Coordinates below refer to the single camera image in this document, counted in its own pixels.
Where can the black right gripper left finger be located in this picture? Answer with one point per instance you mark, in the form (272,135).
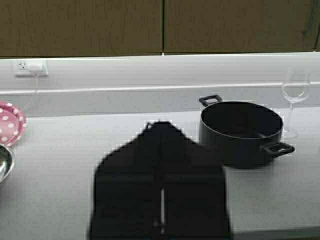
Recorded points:
(126,200)

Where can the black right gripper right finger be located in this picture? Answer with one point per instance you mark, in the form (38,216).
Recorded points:
(192,189)

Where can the steel mixing bowl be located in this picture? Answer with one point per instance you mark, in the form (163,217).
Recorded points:
(7,163)

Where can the cabinet door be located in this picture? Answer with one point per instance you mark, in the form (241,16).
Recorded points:
(239,26)

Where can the metal cabinet door handle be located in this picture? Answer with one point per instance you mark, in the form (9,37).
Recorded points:
(311,19)

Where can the black cooking pot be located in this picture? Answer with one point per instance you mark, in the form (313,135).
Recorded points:
(242,135)

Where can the pink polka dot plate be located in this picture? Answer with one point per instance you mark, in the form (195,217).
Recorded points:
(12,124)

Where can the clear wine glass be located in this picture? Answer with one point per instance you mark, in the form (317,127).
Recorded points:
(295,89)

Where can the white power adapter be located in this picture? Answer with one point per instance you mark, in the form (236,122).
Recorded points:
(35,67)

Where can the white wall outlet plate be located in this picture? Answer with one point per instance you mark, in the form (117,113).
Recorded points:
(20,67)

